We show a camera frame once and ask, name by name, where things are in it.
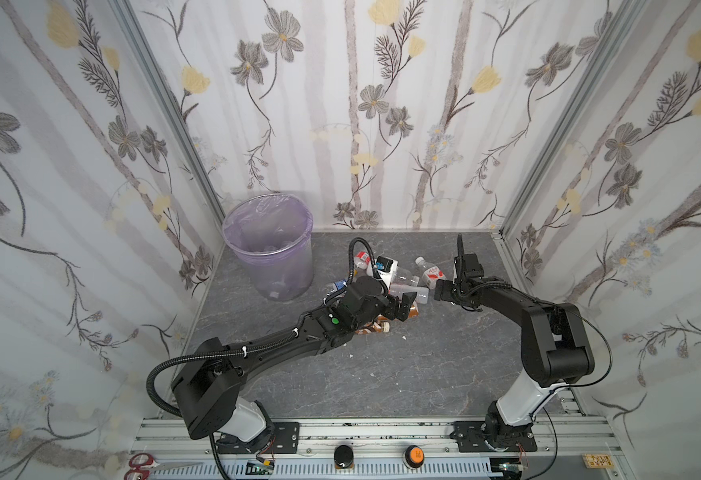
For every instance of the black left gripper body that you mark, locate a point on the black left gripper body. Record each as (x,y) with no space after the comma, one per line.
(395,303)

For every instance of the clear bottle red white label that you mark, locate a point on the clear bottle red white label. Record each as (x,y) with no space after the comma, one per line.
(431,273)

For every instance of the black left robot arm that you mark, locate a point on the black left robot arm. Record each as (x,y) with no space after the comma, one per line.
(203,388)

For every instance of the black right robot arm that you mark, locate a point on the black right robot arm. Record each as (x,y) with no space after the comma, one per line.
(556,353)

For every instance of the purple lined waste bin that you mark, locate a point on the purple lined waste bin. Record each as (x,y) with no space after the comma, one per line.
(271,235)

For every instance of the brown coffee bottle lower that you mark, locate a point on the brown coffee bottle lower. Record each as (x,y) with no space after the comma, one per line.
(375,327)

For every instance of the clear bottle blue label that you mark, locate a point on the clear bottle blue label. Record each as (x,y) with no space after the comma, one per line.
(334,287)

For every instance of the small bottle red white cap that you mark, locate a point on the small bottle red white cap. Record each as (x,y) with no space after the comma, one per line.
(362,260)

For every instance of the black knob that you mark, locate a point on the black knob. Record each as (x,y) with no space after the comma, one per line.
(344,457)

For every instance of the orange knob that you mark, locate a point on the orange knob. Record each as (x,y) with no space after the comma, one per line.
(414,457)

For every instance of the small wooden tag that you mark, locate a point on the small wooden tag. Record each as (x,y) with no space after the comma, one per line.
(598,461)

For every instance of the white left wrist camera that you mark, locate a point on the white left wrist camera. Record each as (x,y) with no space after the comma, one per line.
(387,268)

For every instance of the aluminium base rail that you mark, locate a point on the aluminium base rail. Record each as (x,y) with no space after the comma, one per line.
(304,448)

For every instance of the red handled scissors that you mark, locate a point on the red handled scissors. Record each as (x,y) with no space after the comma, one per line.
(140,467)

